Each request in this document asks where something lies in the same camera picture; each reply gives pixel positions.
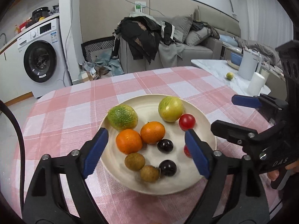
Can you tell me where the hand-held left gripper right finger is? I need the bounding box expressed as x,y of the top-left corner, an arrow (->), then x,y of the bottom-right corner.
182,129 -> 271,224

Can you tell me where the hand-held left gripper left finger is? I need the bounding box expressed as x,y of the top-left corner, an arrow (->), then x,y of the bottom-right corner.
22,128 -> 109,224

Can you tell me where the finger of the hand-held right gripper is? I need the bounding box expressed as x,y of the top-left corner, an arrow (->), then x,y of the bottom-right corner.
211,120 -> 281,153
232,93 -> 289,124

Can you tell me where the dark plum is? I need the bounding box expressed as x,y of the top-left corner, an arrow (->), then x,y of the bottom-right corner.
157,139 -> 174,155
158,160 -> 177,177

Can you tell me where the large orange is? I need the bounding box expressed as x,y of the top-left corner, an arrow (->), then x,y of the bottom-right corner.
116,129 -> 143,155

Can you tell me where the brown kiwi fruit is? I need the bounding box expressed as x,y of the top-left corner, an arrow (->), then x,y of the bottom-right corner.
140,165 -> 160,183
124,153 -> 146,171

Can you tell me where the small orange with stem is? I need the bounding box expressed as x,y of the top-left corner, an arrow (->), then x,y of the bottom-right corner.
140,121 -> 166,145

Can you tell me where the smooth yellow-green fruit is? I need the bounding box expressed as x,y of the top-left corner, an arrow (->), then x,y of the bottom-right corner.
158,96 -> 184,123

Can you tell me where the cream round plate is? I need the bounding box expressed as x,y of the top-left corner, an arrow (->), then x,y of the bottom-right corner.
98,94 -> 217,196

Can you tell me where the person's right forearm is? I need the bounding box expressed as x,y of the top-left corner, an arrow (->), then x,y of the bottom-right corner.
279,168 -> 299,213

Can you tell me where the person's right hand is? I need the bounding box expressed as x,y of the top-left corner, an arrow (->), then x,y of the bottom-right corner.
267,160 -> 299,181

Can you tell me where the white paper roll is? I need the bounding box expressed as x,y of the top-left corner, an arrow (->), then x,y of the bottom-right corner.
247,72 -> 267,96

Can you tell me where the white kettle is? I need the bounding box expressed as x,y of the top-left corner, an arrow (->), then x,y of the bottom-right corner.
238,49 -> 263,80

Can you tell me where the beige tray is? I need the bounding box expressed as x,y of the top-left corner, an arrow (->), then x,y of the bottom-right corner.
226,60 -> 240,70

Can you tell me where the blue bowl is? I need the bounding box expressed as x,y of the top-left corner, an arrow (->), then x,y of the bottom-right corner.
231,52 -> 243,65

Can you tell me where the white marble coffee table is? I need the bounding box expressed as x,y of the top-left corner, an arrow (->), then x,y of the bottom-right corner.
191,59 -> 271,96

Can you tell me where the bumpy green citrus fruit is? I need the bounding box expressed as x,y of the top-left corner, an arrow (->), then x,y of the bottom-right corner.
107,105 -> 139,131

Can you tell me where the pink checked tablecloth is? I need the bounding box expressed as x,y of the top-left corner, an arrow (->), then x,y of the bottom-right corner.
13,66 -> 281,224

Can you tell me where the grey quilt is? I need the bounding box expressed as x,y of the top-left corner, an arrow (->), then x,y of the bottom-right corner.
234,37 -> 284,69

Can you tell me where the light blue pillow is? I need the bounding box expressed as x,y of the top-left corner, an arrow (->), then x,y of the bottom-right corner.
220,35 -> 239,45

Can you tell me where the grey sofa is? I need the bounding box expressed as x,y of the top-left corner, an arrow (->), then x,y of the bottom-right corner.
118,6 -> 242,74

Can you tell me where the grey cushion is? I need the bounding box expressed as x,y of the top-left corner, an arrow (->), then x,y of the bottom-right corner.
184,27 -> 209,46
172,14 -> 194,43

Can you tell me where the pile of bags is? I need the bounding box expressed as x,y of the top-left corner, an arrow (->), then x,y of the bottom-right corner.
79,49 -> 125,83

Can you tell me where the white curtain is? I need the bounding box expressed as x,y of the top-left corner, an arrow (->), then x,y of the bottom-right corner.
248,0 -> 294,55

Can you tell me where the grey blanket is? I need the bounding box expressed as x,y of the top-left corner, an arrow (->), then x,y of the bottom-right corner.
158,41 -> 185,67

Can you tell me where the white washing machine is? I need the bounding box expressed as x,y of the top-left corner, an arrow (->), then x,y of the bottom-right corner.
17,17 -> 72,99

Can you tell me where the pile of dark clothes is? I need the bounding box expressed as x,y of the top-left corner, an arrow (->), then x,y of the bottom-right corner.
113,16 -> 176,64

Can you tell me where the thick black cable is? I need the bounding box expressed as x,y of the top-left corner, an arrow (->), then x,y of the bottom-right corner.
0,100 -> 27,218

